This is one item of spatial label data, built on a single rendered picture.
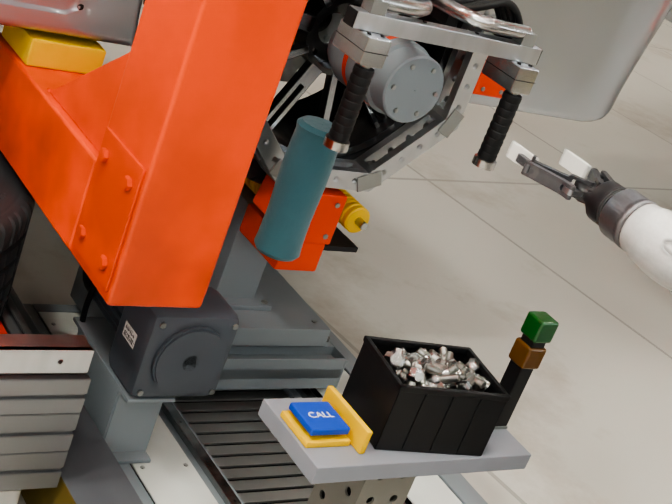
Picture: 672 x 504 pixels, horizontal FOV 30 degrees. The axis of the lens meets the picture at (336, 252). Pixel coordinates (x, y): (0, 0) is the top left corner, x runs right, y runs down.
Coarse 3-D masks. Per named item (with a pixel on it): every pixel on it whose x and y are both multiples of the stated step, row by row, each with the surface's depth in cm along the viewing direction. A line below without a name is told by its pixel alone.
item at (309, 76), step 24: (312, 0) 237; (336, 0) 234; (360, 0) 237; (312, 24) 234; (312, 48) 237; (432, 48) 254; (312, 72) 240; (288, 96) 240; (312, 96) 268; (336, 96) 266; (288, 120) 259; (360, 120) 258; (384, 120) 255; (288, 144) 246; (360, 144) 253
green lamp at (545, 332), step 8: (528, 312) 200; (536, 312) 200; (544, 312) 202; (528, 320) 200; (536, 320) 199; (544, 320) 199; (552, 320) 200; (528, 328) 200; (536, 328) 199; (544, 328) 198; (552, 328) 199; (528, 336) 200; (536, 336) 199; (544, 336) 199; (552, 336) 200
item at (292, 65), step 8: (336, 16) 249; (336, 24) 250; (320, 32) 249; (328, 32) 250; (328, 40) 251; (288, 64) 255; (296, 64) 256; (288, 72) 256; (280, 80) 256; (288, 80) 257
